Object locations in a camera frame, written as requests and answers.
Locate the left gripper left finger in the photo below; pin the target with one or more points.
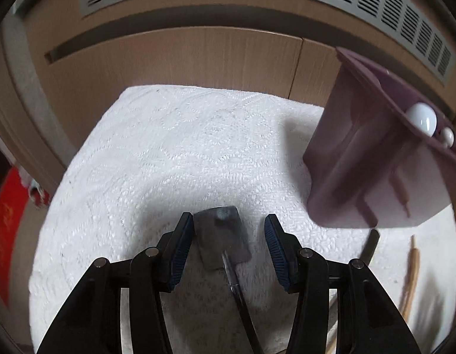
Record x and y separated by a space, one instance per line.
174 247

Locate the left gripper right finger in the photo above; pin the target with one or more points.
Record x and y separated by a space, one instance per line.
283 248

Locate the grey metal spatula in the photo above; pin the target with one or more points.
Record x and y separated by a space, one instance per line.
222 243

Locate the smoky spoon with black handle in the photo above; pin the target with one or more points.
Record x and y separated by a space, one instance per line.
370 246

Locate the wooden chopstick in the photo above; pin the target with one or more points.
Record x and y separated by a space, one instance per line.
411 280
332 324

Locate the white plastic spoon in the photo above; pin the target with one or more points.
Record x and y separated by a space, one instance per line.
423 117

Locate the white ball-end spoon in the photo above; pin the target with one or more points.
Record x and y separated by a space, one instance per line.
446 137

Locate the white lace table cloth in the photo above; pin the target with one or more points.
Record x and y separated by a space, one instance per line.
160 151

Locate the purple plastic utensil holder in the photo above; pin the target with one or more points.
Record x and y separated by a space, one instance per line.
369 165

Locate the red floor mat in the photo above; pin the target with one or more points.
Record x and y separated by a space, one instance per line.
13 200

